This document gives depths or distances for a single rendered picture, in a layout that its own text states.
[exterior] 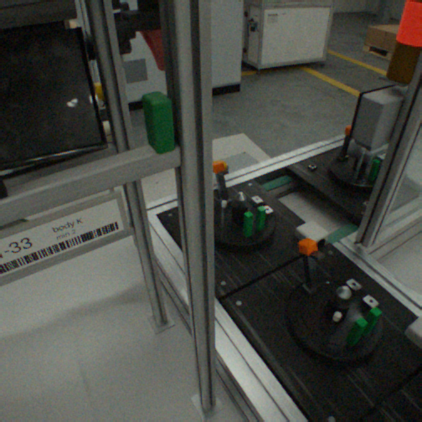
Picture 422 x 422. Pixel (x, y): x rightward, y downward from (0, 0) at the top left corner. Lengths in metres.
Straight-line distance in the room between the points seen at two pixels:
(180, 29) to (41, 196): 0.11
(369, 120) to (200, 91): 0.37
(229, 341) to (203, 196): 0.32
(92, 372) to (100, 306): 0.13
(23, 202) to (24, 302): 0.58
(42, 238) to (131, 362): 0.45
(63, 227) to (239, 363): 0.35
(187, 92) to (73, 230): 0.10
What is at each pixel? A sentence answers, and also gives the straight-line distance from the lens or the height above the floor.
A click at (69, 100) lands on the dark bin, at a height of 1.33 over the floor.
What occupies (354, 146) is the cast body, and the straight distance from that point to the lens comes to 0.80.
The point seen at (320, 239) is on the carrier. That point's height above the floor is 0.99.
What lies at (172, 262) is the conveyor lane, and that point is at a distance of 0.60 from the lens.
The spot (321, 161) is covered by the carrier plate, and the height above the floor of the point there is 0.97.
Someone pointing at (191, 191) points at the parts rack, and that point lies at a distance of 0.21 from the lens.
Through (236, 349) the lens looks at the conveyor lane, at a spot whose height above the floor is 0.95.
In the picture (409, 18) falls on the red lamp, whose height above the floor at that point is 1.34.
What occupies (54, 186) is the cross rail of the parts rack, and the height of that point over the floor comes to 1.31.
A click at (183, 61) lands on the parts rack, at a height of 1.36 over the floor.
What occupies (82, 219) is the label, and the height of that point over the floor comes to 1.29.
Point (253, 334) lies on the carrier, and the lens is 0.50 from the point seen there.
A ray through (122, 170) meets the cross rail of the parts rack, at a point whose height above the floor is 1.31.
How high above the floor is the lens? 1.41
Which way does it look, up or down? 40 degrees down
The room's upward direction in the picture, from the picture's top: 1 degrees counter-clockwise
